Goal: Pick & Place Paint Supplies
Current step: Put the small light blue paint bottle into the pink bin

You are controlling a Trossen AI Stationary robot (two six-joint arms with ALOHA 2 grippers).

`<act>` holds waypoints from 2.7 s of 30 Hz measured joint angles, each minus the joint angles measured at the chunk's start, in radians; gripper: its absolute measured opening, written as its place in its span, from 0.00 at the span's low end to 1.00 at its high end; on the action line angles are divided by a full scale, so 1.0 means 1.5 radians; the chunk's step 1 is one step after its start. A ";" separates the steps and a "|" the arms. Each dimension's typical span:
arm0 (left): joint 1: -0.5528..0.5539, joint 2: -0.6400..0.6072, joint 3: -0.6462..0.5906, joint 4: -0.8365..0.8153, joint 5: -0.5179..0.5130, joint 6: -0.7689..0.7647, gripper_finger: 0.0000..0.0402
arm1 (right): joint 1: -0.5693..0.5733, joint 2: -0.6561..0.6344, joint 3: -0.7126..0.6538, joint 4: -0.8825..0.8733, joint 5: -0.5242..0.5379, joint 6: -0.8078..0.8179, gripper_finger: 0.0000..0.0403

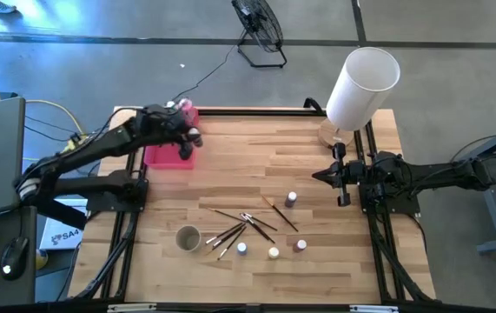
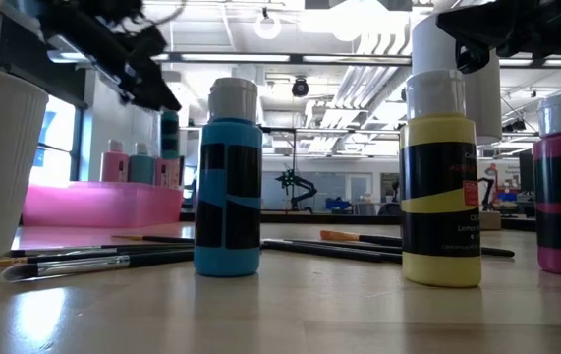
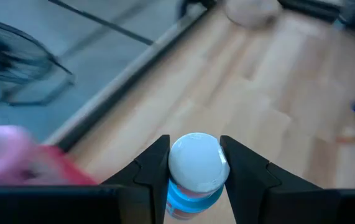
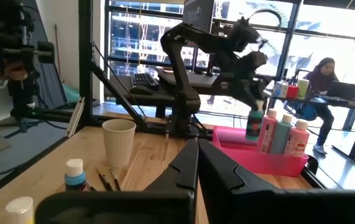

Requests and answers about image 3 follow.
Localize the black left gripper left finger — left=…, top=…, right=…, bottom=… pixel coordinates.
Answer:
left=101, top=134, right=171, bottom=224

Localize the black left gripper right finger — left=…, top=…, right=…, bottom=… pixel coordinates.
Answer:
left=219, top=135, right=341, bottom=224

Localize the large teal paint bottle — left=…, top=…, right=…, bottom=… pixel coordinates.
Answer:
left=164, top=132, right=231, bottom=222

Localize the large pink paint bottle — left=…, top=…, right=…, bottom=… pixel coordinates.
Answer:
left=0, top=118, right=41, bottom=183

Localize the pink plastic tray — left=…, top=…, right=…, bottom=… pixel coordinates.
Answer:
left=0, top=144, right=99, bottom=187

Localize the table lamp white shade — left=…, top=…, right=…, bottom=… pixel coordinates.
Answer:
left=223, top=0, right=282, bottom=29

